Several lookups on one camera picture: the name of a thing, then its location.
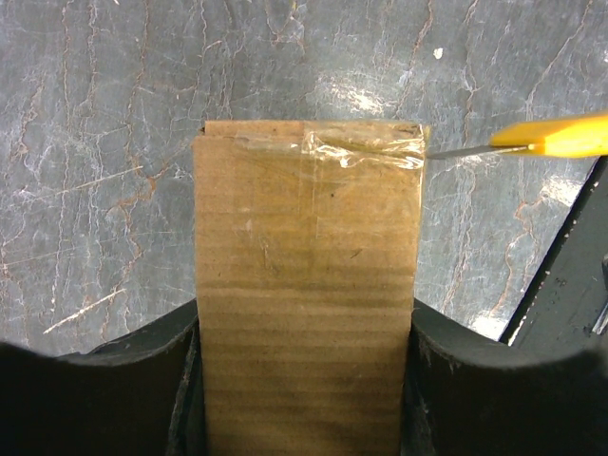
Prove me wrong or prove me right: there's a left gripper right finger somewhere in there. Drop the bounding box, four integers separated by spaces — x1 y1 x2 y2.
401 303 607 455

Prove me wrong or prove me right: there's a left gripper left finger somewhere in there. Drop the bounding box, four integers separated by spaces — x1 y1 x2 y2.
1 301 207 455

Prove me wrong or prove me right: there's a brown cardboard express box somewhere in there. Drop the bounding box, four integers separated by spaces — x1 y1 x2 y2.
193 120 428 455

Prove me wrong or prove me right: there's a yellow utility knife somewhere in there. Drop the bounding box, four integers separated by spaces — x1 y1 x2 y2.
427 111 607 160

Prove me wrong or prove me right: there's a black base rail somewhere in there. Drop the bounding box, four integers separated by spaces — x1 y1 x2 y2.
500 157 607 355

